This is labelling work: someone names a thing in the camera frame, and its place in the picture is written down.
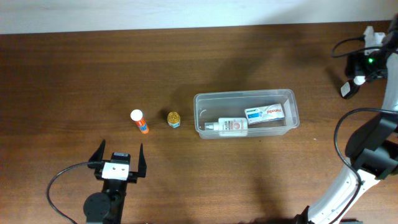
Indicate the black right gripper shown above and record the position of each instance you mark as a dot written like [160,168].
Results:
[356,67]

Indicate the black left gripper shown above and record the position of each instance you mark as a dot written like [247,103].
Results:
[133,176]

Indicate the dark bottle white cap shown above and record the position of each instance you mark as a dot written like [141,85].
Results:
[352,86]

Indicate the small jar gold lid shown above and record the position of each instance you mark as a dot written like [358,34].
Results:
[173,119]

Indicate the white green medicine box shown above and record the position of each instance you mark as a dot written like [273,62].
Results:
[264,114]

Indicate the white lotion bottle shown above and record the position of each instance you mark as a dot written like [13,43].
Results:
[229,127]

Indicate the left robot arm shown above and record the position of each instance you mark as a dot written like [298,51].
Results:
[107,205]

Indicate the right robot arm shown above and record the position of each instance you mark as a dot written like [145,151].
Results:
[369,156]

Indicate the clear plastic container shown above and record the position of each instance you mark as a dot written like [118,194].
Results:
[243,114]

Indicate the orange Redoxon tablet tube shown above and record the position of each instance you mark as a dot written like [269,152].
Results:
[138,117]

